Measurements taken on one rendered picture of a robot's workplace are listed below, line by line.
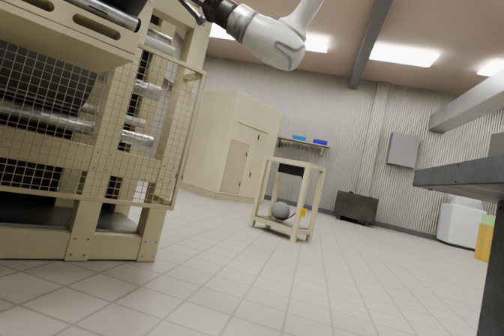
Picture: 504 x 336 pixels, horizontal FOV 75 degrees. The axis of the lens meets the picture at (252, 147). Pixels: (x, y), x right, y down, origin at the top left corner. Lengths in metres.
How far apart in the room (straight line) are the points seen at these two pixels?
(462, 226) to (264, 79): 5.92
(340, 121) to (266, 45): 8.20
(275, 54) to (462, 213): 8.05
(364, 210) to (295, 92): 3.57
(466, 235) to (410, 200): 1.37
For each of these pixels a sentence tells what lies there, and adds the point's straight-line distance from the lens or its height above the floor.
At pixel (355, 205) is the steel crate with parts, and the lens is 7.95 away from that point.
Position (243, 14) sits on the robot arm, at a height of 0.94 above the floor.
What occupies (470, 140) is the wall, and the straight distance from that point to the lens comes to 9.66.
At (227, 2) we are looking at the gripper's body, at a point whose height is 0.97.
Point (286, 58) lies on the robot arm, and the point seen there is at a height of 0.85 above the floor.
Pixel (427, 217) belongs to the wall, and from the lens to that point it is 9.24.
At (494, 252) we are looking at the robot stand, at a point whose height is 0.51.
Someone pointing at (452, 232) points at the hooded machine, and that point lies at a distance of 8.66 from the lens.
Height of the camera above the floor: 0.55
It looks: 5 degrees up
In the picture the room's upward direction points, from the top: 13 degrees clockwise
